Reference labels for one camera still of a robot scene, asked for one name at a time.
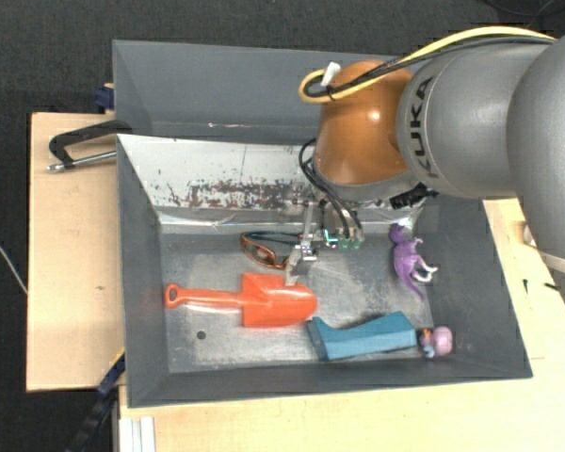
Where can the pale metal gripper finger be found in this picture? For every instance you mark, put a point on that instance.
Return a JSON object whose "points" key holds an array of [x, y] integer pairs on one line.
{"points": [[294, 271], [311, 254]]}

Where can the brown sunglasses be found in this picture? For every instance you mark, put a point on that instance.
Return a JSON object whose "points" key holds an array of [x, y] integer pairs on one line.
{"points": [[263, 254]]}

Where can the orange toy shovel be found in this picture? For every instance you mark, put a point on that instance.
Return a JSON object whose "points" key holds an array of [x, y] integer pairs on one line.
{"points": [[273, 304]]}

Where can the purple toy dinosaur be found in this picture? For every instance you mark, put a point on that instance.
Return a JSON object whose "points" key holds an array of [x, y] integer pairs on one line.
{"points": [[407, 257]]}

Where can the teal wedge block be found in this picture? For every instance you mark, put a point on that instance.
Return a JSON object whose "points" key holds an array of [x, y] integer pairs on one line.
{"points": [[367, 339]]}

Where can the small pink toy figure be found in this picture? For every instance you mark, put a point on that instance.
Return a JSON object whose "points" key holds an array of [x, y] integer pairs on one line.
{"points": [[440, 339]]}

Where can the grey metal bin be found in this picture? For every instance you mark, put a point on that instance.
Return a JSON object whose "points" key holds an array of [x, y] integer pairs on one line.
{"points": [[207, 87]]}

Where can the brown cardboard board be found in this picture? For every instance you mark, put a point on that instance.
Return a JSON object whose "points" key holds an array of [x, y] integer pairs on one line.
{"points": [[70, 252]]}

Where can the black cylinder on white bracket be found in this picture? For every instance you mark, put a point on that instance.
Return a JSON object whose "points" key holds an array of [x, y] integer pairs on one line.
{"points": [[412, 198]]}

